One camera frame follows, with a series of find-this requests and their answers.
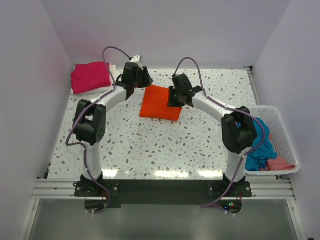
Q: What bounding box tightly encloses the folded magenta t-shirt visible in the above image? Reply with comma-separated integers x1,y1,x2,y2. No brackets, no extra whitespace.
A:
70,61,111,95

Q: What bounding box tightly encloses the aluminium frame rail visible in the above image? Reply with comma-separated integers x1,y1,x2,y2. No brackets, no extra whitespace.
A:
31,175,296,200

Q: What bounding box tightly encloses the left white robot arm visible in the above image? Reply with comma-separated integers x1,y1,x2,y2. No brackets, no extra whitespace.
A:
66,59,153,196

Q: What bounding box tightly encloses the pink t-shirt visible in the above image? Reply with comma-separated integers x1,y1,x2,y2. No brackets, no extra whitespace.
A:
258,133,295,171

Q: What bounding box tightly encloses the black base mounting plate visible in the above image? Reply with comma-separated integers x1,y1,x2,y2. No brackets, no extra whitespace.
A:
73,179,253,210

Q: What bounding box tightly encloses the folded white t-shirt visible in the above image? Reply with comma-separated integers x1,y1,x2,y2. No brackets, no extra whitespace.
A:
70,64,121,96

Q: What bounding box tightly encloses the orange t-shirt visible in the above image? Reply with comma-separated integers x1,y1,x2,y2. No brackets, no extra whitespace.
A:
139,85,182,122

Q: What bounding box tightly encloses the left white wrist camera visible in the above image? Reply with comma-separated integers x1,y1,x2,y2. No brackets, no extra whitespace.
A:
129,54,143,70

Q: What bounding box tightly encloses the teal t-shirt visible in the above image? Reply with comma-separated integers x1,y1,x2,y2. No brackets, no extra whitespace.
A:
245,117,278,172

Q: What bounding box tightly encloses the white plastic laundry basket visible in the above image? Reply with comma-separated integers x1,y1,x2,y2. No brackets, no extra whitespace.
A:
245,105,300,176

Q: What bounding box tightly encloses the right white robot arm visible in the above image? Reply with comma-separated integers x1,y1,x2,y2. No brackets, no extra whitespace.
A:
168,74,257,197

